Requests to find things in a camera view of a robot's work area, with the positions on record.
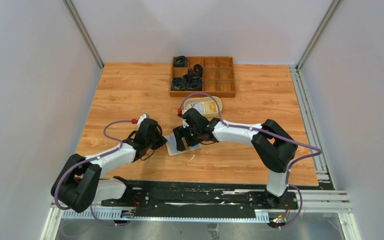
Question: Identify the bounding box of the rolled black belt middle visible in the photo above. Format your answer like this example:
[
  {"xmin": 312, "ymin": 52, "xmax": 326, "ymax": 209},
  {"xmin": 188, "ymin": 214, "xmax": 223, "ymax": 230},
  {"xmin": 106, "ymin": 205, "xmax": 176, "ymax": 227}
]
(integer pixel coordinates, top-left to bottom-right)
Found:
[{"xmin": 192, "ymin": 64, "xmax": 204, "ymax": 77}]

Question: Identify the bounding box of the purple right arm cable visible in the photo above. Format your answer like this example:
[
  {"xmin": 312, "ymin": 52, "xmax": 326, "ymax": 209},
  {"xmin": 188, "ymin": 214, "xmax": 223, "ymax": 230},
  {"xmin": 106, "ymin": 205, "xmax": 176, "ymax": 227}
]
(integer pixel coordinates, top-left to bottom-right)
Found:
[{"xmin": 177, "ymin": 92, "xmax": 323, "ymax": 229}]

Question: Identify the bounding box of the wooden compartment box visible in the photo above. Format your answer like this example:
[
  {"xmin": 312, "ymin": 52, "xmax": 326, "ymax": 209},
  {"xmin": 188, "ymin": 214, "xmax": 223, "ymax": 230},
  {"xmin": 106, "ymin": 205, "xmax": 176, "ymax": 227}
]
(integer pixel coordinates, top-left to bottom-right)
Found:
[{"xmin": 168, "ymin": 55, "xmax": 236, "ymax": 98}]

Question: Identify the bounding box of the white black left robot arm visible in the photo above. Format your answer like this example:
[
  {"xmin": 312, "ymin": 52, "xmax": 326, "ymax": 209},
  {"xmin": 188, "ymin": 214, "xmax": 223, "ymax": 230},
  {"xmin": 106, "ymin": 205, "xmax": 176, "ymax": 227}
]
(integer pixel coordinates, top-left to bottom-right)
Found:
[{"xmin": 50, "ymin": 114, "xmax": 167, "ymax": 213}]

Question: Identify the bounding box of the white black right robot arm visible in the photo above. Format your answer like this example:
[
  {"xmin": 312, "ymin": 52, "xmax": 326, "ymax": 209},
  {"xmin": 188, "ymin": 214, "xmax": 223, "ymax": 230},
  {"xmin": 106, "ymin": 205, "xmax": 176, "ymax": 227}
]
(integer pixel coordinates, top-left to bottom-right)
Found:
[{"xmin": 169, "ymin": 108, "xmax": 298, "ymax": 209}]

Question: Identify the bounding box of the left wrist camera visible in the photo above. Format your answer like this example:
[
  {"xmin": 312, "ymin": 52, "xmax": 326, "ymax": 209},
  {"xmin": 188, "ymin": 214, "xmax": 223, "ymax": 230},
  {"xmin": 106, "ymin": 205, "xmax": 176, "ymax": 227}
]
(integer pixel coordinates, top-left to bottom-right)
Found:
[{"xmin": 136, "ymin": 113, "xmax": 149, "ymax": 127}]

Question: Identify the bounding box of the white card in tray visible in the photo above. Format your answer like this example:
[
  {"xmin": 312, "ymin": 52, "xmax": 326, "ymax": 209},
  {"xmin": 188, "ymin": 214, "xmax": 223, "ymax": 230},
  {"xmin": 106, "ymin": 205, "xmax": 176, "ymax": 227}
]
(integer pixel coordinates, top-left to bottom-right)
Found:
[{"xmin": 190, "ymin": 102, "xmax": 206, "ymax": 115}]

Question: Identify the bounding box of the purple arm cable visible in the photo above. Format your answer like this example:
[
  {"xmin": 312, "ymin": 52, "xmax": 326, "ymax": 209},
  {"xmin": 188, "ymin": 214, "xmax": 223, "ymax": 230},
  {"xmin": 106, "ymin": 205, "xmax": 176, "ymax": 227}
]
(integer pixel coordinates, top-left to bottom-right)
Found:
[
  {"xmin": 53, "ymin": 119, "xmax": 139, "ymax": 227},
  {"xmin": 177, "ymin": 92, "xmax": 323, "ymax": 229}
]

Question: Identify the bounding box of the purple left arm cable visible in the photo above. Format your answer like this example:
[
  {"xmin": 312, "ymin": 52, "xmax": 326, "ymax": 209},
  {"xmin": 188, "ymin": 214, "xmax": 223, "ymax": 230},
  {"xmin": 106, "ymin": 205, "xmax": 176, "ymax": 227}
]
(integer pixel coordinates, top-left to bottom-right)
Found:
[{"xmin": 53, "ymin": 119, "xmax": 139, "ymax": 227}]

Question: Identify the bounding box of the rolled black belt top left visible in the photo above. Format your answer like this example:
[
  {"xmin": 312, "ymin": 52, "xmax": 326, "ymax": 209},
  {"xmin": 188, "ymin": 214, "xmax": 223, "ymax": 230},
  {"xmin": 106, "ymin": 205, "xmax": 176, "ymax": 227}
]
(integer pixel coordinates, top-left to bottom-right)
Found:
[{"xmin": 173, "ymin": 55, "xmax": 188, "ymax": 68}]

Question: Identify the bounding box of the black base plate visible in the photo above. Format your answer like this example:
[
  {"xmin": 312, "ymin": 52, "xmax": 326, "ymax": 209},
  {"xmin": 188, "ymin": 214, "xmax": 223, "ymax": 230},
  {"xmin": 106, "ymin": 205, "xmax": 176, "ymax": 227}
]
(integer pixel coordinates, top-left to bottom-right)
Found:
[{"xmin": 81, "ymin": 180, "xmax": 300, "ymax": 222}]

